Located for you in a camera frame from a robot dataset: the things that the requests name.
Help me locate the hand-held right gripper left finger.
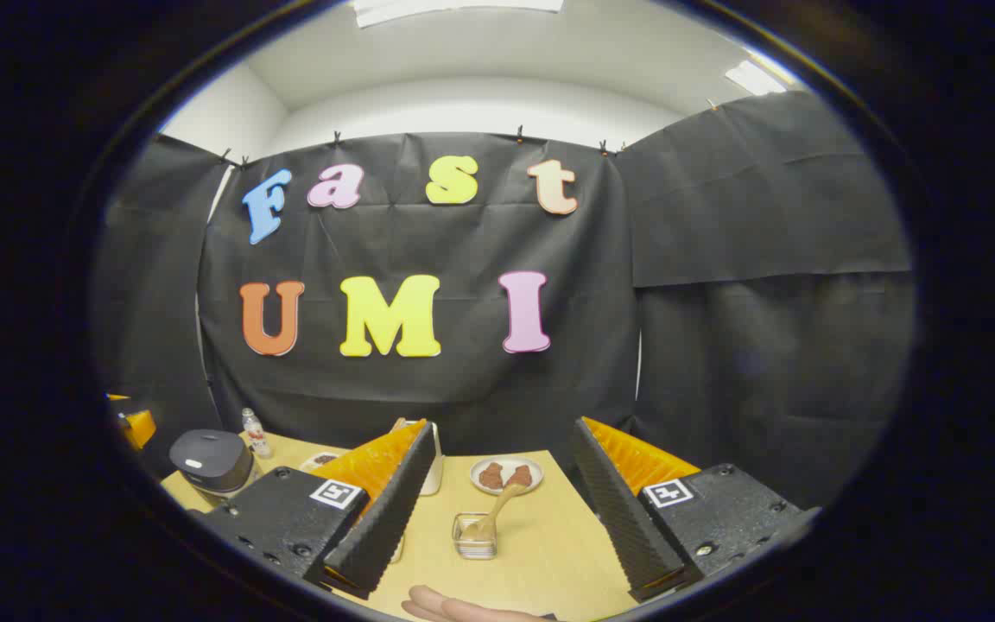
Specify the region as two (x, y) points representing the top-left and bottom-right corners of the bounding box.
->
(200, 419), (438, 601)

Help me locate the white toaster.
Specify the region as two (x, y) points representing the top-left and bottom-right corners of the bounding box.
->
(391, 417), (445, 496)

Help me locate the small clear plastic bottle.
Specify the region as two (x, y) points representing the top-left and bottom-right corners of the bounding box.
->
(241, 408), (272, 459)

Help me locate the small ceiling light panel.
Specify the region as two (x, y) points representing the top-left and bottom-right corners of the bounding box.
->
(725, 59), (788, 96)

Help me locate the black backdrop cloth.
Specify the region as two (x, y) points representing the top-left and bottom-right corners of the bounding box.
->
(92, 91), (917, 511)

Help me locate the white round plate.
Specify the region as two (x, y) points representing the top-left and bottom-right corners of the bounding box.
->
(470, 456), (544, 496)

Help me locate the metal wire chopstick holder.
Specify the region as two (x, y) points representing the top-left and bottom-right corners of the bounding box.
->
(452, 512), (498, 561)

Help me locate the wooden spoon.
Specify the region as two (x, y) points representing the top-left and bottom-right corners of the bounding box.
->
(460, 482), (529, 543)

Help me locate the long ceiling light panel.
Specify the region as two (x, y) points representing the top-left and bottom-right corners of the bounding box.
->
(351, 0), (565, 29)

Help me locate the grey silver rice cooker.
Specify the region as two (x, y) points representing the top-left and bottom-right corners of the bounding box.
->
(169, 429), (255, 502)

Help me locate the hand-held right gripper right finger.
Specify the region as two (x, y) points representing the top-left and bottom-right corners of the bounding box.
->
(571, 417), (821, 604)

